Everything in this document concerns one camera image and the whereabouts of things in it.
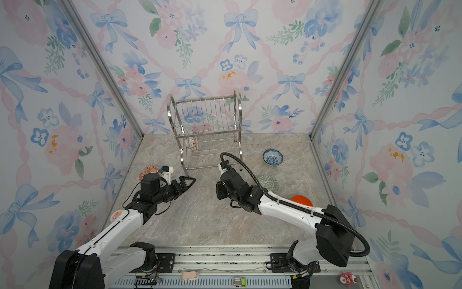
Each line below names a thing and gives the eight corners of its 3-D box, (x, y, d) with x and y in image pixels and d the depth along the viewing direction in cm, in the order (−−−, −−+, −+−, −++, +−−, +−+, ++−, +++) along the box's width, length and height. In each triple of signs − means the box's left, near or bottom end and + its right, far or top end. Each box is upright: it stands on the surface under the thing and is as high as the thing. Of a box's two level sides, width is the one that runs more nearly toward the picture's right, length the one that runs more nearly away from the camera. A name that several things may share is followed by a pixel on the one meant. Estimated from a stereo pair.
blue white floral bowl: (263, 167, 107) (264, 162, 103) (261, 154, 113) (262, 148, 109) (282, 167, 107) (284, 162, 103) (279, 154, 113) (281, 149, 109)
